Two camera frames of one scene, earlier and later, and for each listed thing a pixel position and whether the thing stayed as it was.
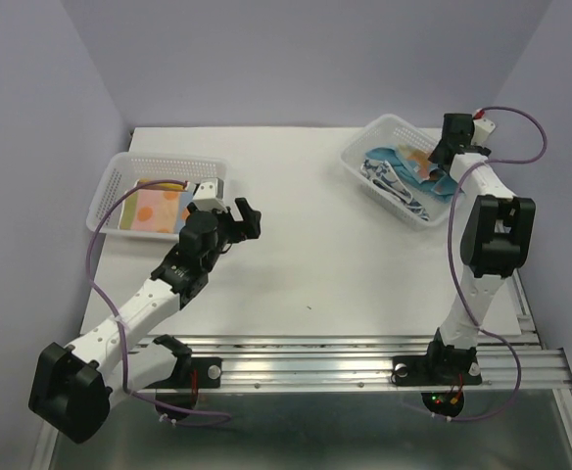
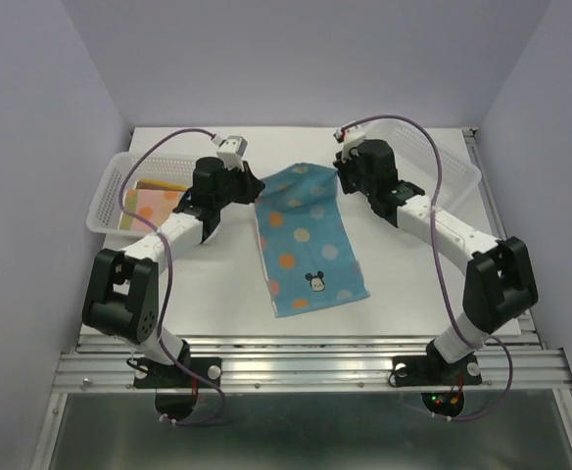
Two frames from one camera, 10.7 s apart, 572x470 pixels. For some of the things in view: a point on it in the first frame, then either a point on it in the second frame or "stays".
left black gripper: [248, 228] to [251, 184]
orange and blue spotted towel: [155, 211] stays
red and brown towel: [161, 186] stays
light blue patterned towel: [417, 170] to [308, 253]
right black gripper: [432, 156] to [342, 168]
